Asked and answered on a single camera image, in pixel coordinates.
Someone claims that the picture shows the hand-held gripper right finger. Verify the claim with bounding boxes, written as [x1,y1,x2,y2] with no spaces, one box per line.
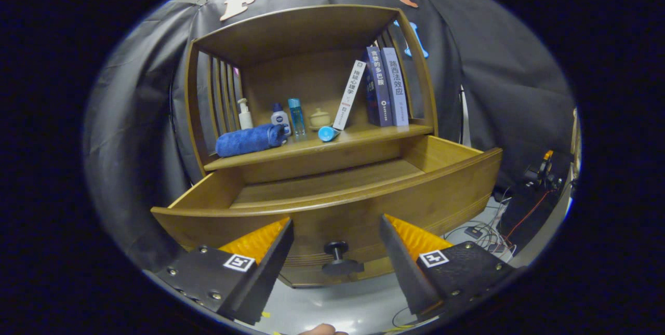
[379,213,517,323]

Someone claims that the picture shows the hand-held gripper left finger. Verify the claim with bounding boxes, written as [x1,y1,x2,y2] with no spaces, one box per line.
[155,217,295,326]

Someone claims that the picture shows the black drawer knob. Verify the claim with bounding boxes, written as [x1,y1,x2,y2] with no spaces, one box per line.
[322,241,365,276]

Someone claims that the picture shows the wooden drawer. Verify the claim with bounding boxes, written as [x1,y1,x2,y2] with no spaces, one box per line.
[151,135,503,289]

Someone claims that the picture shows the wooden countertop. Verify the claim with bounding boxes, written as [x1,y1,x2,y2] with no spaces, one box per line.
[204,124,433,171]

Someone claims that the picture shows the wooden cabinet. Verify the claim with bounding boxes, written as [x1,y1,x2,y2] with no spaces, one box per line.
[184,4,438,172]

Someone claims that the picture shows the blue folded towel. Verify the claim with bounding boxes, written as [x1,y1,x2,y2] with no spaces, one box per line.
[216,124,289,158]

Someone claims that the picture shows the white pump bottle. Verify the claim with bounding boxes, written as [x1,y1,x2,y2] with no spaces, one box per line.
[237,98,254,130]

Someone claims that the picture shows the white bottle with blue cap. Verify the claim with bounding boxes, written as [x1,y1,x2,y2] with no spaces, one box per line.
[270,103,290,127]

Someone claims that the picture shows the clear blue bottle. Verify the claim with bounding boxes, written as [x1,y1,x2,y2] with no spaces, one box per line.
[288,98,307,137]

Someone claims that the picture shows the beige lidded teacup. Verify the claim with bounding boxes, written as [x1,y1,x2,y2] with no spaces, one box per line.
[309,108,332,131]

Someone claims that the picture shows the light stand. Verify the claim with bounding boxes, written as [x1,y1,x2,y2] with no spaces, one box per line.
[459,86,471,148]

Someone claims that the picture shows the orange and black clamp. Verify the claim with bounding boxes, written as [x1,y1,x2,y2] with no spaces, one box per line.
[522,150,564,193]

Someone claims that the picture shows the pale purple book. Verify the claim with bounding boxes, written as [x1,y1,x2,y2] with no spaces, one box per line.
[380,47,410,127]

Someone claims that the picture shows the white book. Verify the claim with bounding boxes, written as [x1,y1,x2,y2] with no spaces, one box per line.
[332,60,367,131]

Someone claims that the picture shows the dark blue book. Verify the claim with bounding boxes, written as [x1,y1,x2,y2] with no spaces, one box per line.
[364,46,394,128]

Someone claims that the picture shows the beige bag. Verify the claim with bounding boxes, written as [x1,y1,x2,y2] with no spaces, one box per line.
[570,109,580,169]

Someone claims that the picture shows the red cable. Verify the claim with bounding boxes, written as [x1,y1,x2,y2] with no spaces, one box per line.
[501,190,551,245]

